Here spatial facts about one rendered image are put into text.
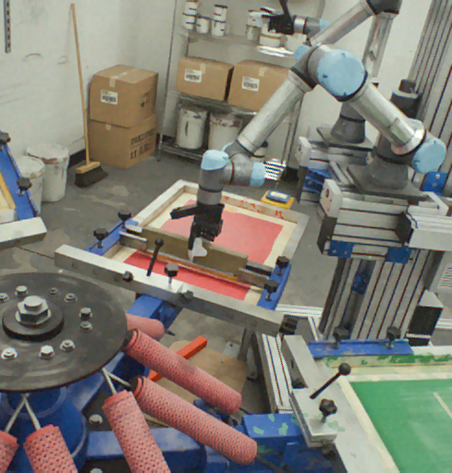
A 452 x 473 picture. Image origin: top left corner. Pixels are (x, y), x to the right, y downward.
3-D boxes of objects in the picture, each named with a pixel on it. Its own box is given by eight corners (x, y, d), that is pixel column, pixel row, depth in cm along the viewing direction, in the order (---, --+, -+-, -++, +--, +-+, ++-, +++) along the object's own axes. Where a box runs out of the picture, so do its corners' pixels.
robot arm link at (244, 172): (258, 154, 167) (225, 151, 164) (269, 167, 158) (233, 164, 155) (253, 177, 171) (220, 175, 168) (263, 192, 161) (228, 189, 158)
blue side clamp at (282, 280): (273, 277, 181) (277, 260, 178) (287, 282, 180) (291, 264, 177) (250, 326, 155) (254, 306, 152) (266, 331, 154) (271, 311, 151)
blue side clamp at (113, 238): (125, 233, 192) (127, 215, 189) (138, 236, 191) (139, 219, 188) (80, 271, 166) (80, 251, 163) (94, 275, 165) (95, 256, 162)
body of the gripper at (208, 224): (213, 244, 164) (219, 210, 159) (187, 236, 166) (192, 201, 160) (220, 235, 171) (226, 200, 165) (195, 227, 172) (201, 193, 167)
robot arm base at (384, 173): (397, 175, 198) (406, 150, 193) (413, 191, 185) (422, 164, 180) (359, 170, 196) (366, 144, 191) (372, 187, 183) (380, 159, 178)
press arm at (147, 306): (150, 297, 151) (152, 283, 148) (169, 304, 150) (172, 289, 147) (121, 331, 136) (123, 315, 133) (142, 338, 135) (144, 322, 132)
